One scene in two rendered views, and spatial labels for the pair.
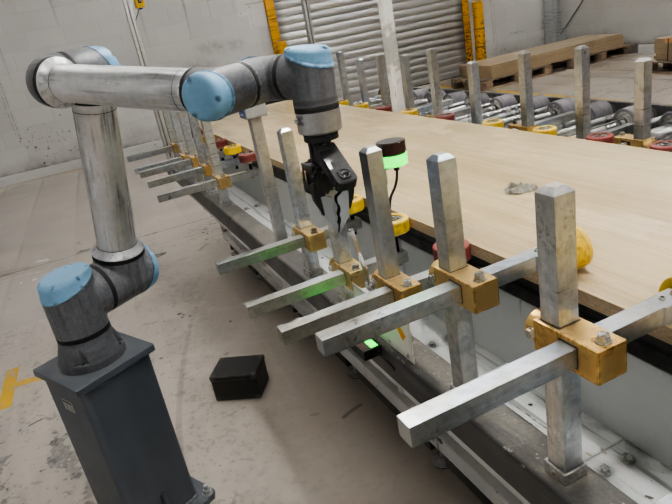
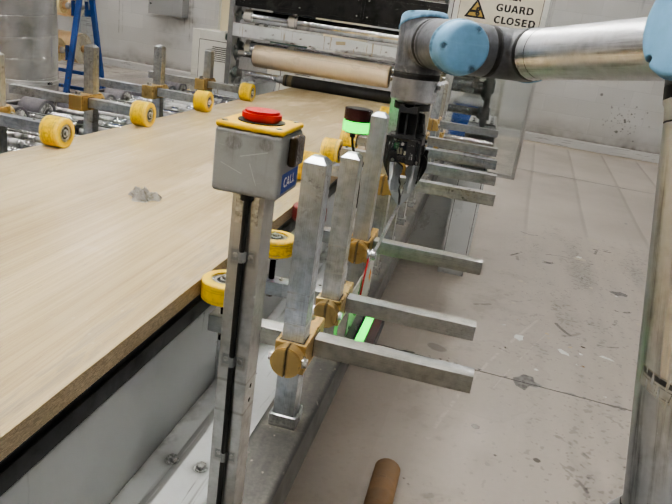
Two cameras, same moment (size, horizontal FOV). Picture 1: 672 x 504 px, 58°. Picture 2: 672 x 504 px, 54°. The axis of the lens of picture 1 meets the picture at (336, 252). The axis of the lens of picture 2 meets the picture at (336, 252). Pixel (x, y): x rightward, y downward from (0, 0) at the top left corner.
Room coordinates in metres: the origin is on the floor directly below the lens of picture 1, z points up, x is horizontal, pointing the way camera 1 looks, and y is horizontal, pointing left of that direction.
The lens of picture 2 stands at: (2.40, 0.60, 1.33)
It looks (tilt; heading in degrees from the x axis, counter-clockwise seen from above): 20 degrees down; 212
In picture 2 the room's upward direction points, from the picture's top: 8 degrees clockwise
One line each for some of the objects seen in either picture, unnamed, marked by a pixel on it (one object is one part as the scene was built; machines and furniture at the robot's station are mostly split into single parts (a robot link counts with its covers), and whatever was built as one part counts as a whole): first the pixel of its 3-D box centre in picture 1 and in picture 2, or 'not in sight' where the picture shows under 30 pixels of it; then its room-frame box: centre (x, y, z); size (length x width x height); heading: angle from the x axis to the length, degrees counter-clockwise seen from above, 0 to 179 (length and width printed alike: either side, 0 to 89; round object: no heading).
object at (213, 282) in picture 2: (351, 215); (224, 307); (1.66, -0.07, 0.85); 0.08 x 0.08 x 0.11
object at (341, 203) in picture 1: (338, 208); (393, 183); (1.22, -0.02, 1.02); 0.06 x 0.03 x 0.09; 21
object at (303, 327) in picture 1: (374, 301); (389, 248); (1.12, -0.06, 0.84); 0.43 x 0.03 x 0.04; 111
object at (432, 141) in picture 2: not in sight; (446, 143); (0.17, -0.39, 0.95); 0.36 x 0.03 x 0.03; 111
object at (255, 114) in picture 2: not in sight; (261, 118); (1.89, 0.17, 1.22); 0.04 x 0.04 x 0.02
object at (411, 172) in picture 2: (325, 212); (408, 185); (1.21, 0.01, 1.02); 0.06 x 0.03 x 0.09; 21
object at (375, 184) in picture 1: (386, 256); (364, 219); (1.18, -0.10, 0.91); 0.03 x 0.03 x 0.48; 21
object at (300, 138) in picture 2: not in sight; (296, 150); (1.87, 0.21, 1.20); 0.03 x 0.01 x 0.03; 21
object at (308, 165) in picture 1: (323, 161); (407, 133); (1.22, -0.01, 1.13); 0.09 x 0.08 x 0.12; 21
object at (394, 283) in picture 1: (397, 287); (360, 244); (1.16, -0.11, 0.85); 0.13 x 0.06 x 0.05; 21
